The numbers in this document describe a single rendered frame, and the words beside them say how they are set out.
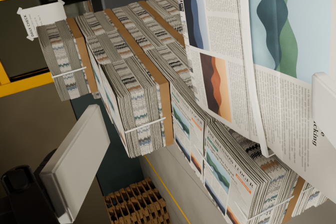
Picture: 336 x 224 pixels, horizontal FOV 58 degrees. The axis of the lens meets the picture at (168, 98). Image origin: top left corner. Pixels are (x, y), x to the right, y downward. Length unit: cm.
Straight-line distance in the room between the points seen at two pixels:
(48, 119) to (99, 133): 803
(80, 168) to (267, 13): 22
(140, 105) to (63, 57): 64
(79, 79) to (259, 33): 158
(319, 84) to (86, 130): 13
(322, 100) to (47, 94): 789
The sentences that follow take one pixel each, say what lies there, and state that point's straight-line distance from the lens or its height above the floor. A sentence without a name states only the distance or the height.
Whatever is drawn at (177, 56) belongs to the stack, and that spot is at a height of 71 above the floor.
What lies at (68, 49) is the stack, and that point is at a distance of 175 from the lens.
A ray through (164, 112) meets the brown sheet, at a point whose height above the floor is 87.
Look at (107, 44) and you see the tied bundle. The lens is 161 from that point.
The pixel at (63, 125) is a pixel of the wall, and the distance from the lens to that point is 830.
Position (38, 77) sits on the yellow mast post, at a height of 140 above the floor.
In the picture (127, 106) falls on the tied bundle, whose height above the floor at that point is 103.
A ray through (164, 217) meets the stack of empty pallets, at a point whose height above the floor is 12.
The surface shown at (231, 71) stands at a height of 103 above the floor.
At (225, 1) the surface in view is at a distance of 37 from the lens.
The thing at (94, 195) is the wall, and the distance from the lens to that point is 948.
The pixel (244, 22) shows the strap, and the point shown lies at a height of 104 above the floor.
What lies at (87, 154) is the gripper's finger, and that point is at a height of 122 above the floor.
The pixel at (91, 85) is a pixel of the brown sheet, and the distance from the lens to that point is 188.
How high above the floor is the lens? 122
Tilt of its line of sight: 17 degrees down
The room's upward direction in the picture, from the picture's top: 109 degrees counter-clockwise
